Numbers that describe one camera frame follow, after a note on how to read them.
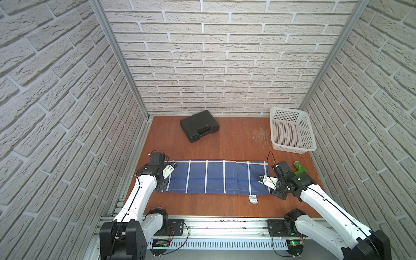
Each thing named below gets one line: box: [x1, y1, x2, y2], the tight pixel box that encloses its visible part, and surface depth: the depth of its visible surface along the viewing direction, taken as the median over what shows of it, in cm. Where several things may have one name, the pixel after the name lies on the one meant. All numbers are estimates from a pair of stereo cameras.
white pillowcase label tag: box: [248, 194, 258, 205], surface depth 83 cm
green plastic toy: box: [293, 160, 309, 175], surface depth 94 cm
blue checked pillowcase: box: [156, 160, 272, 194], surface depth 91 cm
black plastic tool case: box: [179, 109, 220, 143], surface depth 111 cm
